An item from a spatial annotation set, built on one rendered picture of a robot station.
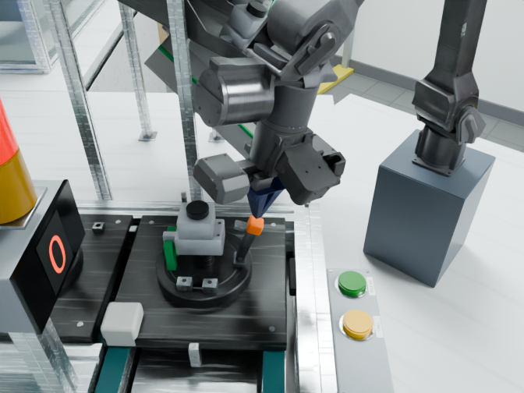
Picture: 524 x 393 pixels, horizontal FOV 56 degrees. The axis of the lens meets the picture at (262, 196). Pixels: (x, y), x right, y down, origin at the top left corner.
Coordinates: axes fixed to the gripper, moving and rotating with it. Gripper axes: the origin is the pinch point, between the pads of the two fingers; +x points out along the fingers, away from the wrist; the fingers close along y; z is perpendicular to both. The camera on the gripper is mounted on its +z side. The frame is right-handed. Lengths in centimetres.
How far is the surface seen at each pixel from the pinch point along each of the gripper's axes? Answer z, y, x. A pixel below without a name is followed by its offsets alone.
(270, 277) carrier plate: 3.0, 3.1, 14.1
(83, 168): -53, -3, 33
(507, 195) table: 7, 64, 13
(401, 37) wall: -144, 231, 54
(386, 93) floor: -133, 222, 87
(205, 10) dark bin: -33.1, 9.6, -10.8
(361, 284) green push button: 11.7, 12.5, 11.1
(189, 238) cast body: -3.5, -7.6, 7.7
